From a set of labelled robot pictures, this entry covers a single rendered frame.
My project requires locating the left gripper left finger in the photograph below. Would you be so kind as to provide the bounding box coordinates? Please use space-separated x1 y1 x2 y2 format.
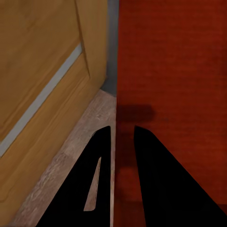
36 126 111 227

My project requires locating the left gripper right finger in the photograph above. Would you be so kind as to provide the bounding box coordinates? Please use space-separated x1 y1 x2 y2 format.
134 126 227 227

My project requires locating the storage box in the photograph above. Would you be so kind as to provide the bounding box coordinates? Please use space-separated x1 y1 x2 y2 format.
113 0 227 227

